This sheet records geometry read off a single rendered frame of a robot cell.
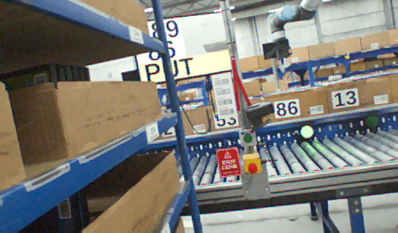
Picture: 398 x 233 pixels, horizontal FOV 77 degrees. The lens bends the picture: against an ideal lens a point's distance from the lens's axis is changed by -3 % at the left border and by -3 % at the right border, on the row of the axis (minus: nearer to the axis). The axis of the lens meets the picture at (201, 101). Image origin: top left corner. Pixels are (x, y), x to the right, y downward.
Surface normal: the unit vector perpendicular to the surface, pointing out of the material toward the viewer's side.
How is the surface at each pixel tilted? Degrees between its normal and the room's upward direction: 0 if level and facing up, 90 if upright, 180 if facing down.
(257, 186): 90
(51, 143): 90
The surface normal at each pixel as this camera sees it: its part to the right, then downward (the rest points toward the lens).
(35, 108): -0.12, 0.08
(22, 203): 0.97, -0.17
